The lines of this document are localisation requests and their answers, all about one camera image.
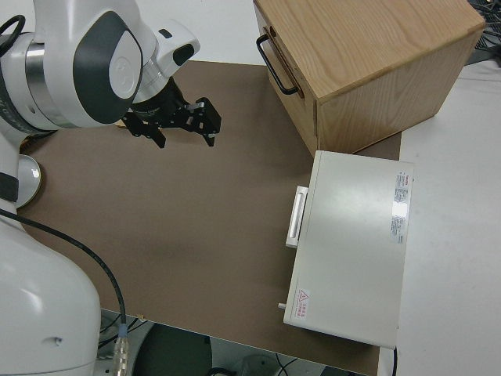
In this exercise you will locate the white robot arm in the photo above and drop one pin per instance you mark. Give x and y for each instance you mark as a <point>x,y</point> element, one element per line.
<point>47,78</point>

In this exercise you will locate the brown table mat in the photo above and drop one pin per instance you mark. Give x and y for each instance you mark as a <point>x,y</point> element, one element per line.
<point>176,219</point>

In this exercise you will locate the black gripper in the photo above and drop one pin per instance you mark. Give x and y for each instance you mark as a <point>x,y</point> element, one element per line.
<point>168,109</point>

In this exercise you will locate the wooden drawer box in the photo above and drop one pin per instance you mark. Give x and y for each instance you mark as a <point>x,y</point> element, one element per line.
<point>372,58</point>

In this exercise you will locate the gray plate with gold rim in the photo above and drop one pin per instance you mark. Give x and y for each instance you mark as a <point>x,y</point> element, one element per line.
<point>28,178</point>

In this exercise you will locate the black round stool base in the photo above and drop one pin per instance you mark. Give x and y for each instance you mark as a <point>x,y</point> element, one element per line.
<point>176,352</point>

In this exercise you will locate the white metal appliance box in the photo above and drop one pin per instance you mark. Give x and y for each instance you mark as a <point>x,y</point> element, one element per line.
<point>352,243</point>

